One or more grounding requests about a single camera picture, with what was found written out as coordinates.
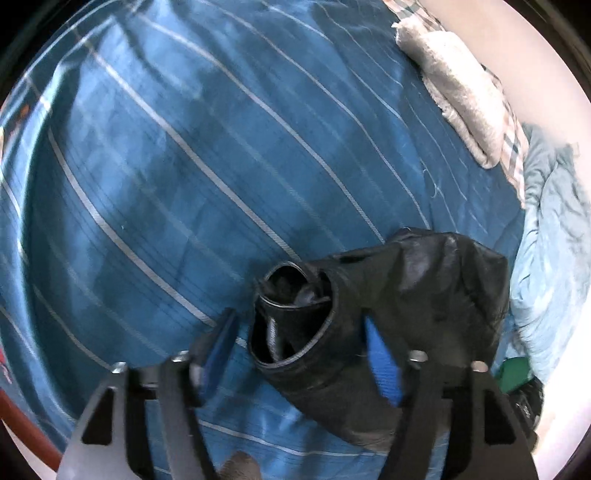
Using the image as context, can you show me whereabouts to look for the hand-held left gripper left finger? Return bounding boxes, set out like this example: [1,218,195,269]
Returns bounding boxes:
[55,307,238,480]

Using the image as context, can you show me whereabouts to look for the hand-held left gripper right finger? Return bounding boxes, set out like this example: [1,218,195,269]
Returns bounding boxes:
[362,314,540,480]

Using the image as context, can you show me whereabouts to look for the black leather jacket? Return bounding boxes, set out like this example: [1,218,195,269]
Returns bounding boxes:
[248,227,512,454]

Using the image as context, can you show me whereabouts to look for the green garment with white stripes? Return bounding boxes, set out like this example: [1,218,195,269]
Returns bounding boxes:
[496,357,534,394]

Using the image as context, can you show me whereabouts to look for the person's grey fleece pants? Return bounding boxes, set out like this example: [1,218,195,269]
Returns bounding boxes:
[218,451,260,480]

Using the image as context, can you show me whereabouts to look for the light blue quilt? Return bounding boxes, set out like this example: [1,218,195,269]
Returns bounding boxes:
[508,124,591,384]

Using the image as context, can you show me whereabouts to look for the bed with blue striped sheet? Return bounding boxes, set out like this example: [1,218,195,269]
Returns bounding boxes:
[0,0,527,480]

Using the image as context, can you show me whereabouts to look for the plaid blanket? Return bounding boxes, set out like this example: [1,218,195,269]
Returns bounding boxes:
[382,0,532,208]

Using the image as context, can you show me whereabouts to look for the white fuzzy folded sweater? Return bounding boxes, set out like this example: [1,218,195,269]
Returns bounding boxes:
[392,17,509,169]

